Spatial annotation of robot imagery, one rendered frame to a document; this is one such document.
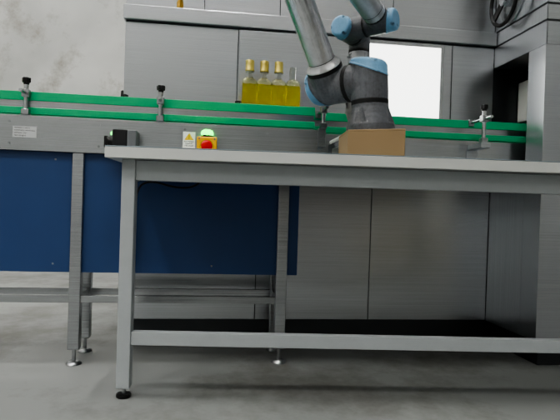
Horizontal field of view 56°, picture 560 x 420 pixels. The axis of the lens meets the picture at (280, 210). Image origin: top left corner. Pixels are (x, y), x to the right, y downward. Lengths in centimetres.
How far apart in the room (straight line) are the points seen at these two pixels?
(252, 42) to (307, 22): 68
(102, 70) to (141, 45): 822
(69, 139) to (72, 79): 868
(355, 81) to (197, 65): 86
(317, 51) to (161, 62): 85
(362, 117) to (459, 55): 102
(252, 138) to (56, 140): 69
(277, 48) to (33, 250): 124
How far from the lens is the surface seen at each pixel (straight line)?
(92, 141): 201
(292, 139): 199
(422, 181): 168
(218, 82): 231
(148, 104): 201
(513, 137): 243
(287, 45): 235
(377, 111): 165
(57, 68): 1083
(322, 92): 174
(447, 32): 258
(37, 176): 206
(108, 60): 1059
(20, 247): 209
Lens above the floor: 59
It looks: 1 degrees down
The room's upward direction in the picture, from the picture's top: 2 degrees clockwise
